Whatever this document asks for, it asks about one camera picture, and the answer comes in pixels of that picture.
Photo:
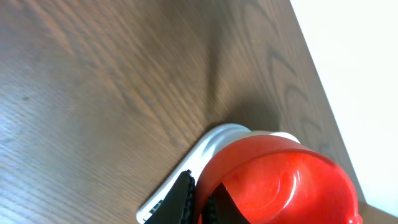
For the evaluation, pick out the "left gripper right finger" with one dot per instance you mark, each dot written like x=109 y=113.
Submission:
x=221 y=209

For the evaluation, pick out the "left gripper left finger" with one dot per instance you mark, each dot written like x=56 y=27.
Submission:
x=177 y=206

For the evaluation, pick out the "red plastic measuring scoop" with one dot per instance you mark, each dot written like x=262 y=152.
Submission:
x=272 y=179

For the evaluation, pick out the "white digital kitchen scale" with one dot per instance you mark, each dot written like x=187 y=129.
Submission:
x=197 y=158

